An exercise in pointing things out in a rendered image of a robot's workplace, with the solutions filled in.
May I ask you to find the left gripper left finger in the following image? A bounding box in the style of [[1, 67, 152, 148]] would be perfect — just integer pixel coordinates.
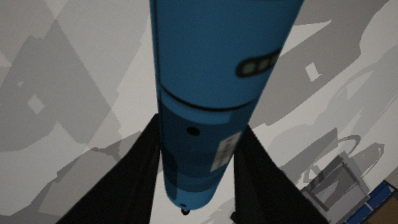
[[56, 113, 161, 224]]

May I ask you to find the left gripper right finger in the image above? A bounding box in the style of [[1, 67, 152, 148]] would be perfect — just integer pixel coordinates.
[[233, 125, 329, 224]]

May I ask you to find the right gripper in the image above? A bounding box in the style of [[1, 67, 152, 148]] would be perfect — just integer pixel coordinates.
[[230, 211, 236, 224]]

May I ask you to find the dark blue electric screwdriver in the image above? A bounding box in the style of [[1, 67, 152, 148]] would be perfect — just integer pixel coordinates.
[[149, 0, 304, 212]]

